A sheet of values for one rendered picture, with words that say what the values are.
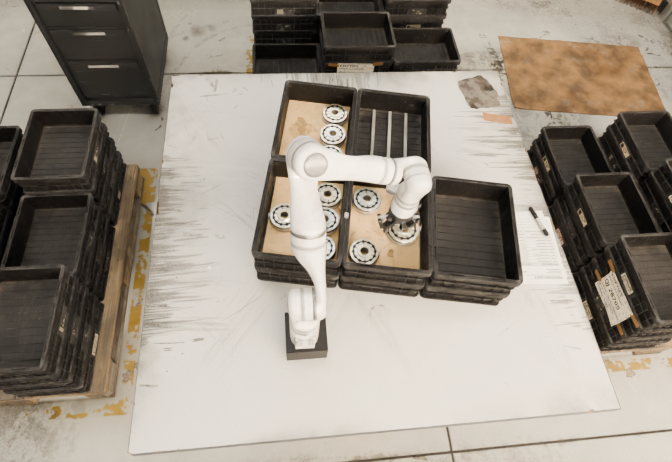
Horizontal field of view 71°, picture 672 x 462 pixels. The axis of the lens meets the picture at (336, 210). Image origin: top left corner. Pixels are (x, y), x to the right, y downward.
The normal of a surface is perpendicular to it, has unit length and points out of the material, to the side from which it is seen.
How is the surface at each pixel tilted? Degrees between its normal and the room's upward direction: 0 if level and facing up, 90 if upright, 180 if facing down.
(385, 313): 0
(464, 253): 0
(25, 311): 0
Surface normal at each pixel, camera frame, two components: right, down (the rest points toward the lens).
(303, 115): 0.07, -0.51
